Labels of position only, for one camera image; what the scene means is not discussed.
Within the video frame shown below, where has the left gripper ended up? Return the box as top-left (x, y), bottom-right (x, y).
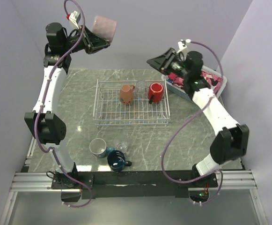
top-left (63, 24), bottom-right (111, 55)

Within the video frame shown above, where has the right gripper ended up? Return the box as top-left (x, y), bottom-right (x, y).
top-left (146, 48), bottom-right (190, 80)

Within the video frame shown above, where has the mauve purple mug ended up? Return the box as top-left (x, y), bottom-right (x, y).
top-left (92, 15), bottom-right (117, 42)

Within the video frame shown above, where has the red mug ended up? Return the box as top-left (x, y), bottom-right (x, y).
top-left (148, 82), bottom-right (164, 104)

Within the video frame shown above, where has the salmon pink mug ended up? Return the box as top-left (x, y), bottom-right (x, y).
top-left (119, 84), bottom-right (135, 105)

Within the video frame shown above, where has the small clear glass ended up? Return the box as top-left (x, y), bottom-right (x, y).
top-left (116, 141), bottom-right (128, 153)

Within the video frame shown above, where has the clear plastic cup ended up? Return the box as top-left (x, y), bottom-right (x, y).
top-left (136, 81), bottom-right (147, 98)

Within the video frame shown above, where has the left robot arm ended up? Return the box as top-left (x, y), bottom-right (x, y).
top-left (24, 21), bottom-right (117, 188)

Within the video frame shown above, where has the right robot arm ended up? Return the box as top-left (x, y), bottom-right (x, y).
top-left (147, 48), bottom-right (250, 187)

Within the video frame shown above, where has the white plastic basket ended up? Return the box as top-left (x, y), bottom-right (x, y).
top-left (162, 66), bottom-right (228, 101)

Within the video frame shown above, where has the pink camouflage cloth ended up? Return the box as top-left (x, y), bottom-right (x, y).
top-left (167, 71), bottom-right (224, 94)

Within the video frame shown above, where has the light blue mug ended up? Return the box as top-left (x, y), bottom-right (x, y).
top-left (89, 138), bottom-right (115, 158)

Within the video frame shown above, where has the dark blue mug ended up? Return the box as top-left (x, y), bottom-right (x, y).
top-left (107, 150), bottom-right (132, 172)

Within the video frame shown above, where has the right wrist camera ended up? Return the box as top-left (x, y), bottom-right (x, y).
top-left (177, 39), bottom-right (191, 55)

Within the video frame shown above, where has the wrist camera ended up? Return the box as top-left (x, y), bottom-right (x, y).
top-left (177, 39), bottom-right (191, 55)
top-left (66, 11), bottom-right (81, 30)

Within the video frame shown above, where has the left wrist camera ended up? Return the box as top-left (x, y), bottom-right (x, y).
top-left (66, 11), bottom-right (81, 30)

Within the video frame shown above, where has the white wire dish rack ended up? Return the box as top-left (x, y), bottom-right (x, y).
top-left (93, 79), bottom-right (170, 127)

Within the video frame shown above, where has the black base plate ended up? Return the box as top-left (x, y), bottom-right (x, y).
top-left (51, 170), bottom-right (211, 202)

